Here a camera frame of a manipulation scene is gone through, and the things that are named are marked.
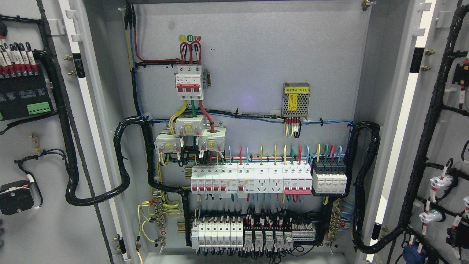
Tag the grey cabinet door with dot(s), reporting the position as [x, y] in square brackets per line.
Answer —
[418, 181]
[32, 148]

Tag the white current transformer right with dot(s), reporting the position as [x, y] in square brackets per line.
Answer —
[208, 141]

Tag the white current transformer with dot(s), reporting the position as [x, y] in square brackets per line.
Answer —
[187, 125]
[168, 143]
[208, 141]

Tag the white socket breaker row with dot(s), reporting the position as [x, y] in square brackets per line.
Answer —
[252, 178]

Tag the white current transformer top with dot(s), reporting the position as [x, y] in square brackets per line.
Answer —
[187, 125]

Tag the white red main breaker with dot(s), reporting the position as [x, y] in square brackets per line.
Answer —
[191, 82]

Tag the white current transformer left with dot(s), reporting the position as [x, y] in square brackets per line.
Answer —
[168, 143]

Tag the metal mesh power supply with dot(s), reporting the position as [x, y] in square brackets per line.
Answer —
[296, 97]

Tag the black relay terminal row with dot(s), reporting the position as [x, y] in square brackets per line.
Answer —
[253, 234]

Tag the left brass ground bar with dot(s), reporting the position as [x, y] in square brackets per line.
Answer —
[159, 212]

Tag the brass ground bar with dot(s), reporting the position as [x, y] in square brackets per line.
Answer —
[159, 212]
[335, 220]

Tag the black white surge protector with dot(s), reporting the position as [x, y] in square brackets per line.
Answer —
[329, 178]

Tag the right brass ground bar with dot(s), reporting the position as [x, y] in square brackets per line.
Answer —
[335, 220]

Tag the left black corrugated conduit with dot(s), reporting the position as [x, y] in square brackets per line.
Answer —
[72, 164]

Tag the black digital power meter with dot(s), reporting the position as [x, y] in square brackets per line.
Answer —
[23, 97]

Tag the white rotary selector switch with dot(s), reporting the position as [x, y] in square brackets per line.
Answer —
[16, 197]

